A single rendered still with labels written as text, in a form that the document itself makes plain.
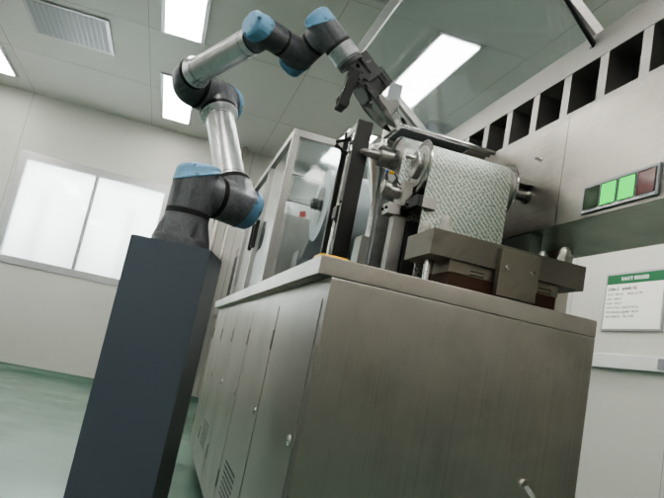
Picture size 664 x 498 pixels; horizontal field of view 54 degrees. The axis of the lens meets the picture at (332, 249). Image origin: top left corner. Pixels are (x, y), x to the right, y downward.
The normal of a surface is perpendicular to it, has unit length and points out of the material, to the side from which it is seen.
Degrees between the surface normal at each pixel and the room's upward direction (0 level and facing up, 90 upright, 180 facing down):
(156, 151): 90
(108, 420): 90
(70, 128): 90
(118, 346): 90
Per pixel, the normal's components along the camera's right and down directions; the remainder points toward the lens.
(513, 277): 0.25, -0.11
